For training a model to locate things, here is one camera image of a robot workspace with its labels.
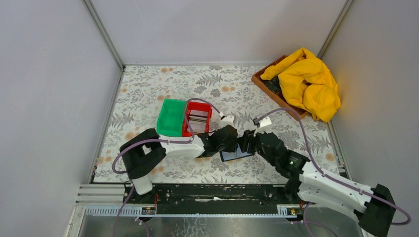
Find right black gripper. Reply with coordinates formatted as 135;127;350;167
235;126;277;166

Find black leather card holder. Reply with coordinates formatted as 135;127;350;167
219;147;255;162

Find red plastic bin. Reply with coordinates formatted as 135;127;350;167
181;101;212;137

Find green plastic bin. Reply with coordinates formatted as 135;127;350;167
156;99;186;137

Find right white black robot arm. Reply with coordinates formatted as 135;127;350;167
238;130;395;237

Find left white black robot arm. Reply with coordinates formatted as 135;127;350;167
118;125;238;203

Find clear card stack in bin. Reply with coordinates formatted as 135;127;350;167
186;110;210;134

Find floral table mat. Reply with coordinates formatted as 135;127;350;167
93;65;338;184

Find brown wooden tray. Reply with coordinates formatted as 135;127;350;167
251;55;310;118

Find dark items in tray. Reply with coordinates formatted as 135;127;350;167
263;76;282;93

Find yellow cloth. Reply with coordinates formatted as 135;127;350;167
260;47;341;122

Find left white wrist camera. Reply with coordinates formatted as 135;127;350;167
218;115;235;128

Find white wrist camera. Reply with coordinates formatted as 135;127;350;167
218;115;235;128
253;116;272;136

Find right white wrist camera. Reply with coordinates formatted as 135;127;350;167
253;116;272;136

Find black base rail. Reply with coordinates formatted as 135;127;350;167
123;184;306;218

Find grey slotted cable duct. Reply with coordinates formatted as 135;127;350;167
85;204;295;219

